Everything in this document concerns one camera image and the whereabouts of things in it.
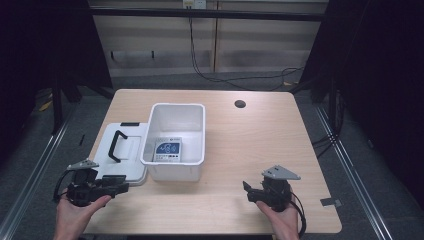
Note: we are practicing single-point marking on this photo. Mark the black horizontal frame bar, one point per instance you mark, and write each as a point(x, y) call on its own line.
point(206, 14)

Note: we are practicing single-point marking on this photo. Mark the metal floor rail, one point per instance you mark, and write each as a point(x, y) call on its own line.
point(31, 176)
point(353, 176)

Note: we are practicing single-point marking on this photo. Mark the person's left hand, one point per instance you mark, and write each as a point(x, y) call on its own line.
point(75, 218)

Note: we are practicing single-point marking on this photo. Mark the yellow tape piece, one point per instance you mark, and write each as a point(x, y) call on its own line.
point(45, 106)

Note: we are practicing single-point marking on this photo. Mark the white plastic storage box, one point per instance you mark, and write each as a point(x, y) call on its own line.
point(173, 140)

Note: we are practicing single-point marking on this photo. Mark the grey tape piece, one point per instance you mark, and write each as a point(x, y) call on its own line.
point(330, 201)

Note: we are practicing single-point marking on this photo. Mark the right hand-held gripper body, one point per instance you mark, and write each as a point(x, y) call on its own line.
point(276, 191)

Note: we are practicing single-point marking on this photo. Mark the blue and white packet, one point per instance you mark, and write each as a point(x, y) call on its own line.
point(167, 150)

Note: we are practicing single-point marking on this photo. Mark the dark curtain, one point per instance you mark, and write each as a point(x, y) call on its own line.
point(376, 66)
point(43, 43)

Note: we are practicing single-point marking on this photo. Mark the person's right hand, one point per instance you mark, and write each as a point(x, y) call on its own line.
point(283, 223)

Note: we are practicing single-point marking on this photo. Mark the white wall socket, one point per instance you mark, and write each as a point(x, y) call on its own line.
point(195, 3)

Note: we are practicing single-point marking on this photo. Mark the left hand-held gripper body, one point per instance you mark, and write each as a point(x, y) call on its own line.
point(81, 191)

